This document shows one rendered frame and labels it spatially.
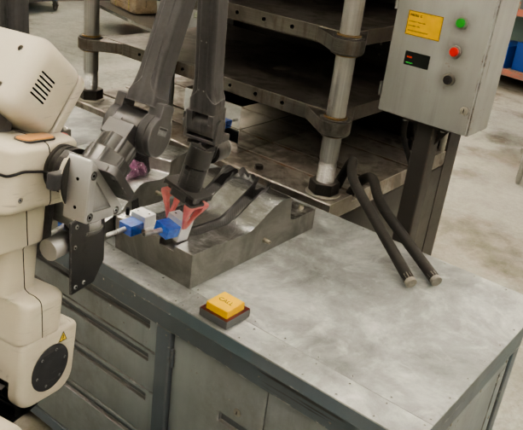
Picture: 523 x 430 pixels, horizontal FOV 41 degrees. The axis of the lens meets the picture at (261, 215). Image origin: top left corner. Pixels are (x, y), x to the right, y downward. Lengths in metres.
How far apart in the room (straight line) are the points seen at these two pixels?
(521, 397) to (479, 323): 1.26
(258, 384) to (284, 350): 0.13
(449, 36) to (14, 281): 1.34
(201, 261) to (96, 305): 0.41
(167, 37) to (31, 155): 0.31
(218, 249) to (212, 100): 0.38
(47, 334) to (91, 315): 0.50
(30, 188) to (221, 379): 0.68
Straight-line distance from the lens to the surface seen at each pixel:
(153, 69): 1.29
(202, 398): 1.77
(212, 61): 1.46
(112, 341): 1.96
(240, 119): 2.49
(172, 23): 1.30
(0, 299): 1.44
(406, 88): 2.19
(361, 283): 1.78
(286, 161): 2.52
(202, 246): 1.65
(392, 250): 1.86
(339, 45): 2.11
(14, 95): 1.25
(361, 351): 1.54
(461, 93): 2.12
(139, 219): 1.72
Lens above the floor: 1.67
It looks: 25 degrees down
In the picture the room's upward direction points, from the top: 7 degrees clockwise
